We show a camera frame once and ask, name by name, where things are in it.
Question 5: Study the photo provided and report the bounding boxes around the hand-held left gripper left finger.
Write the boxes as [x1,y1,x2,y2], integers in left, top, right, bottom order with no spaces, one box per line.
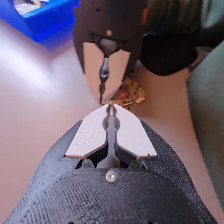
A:
[65,104,111,168]

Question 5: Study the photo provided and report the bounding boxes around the person's right forearm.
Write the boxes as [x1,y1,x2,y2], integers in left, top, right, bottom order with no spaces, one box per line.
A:
[144,0,204,36]

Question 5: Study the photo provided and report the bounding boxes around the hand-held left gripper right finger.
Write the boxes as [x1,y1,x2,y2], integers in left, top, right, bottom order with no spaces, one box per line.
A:
[112,104,158,168]

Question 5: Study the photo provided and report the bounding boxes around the blue plastic bin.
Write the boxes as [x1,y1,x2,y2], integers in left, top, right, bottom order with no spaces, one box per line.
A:
[0,0,80,43]

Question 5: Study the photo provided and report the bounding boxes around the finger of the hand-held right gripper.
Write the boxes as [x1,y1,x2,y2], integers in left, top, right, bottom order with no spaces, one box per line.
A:
[83,42,106,104]
[102,50,131,103]

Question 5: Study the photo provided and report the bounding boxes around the yellow backed black patterned paper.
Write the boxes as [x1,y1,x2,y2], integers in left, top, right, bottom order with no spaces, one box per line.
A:
[12,0,50,15]

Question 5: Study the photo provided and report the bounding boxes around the black textured pad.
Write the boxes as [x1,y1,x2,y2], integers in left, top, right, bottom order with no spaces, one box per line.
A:
[139,32,198,76]

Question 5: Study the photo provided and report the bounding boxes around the green backed floral paper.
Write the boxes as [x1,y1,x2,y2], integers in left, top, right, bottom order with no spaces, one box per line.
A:
[103,76,148,111]

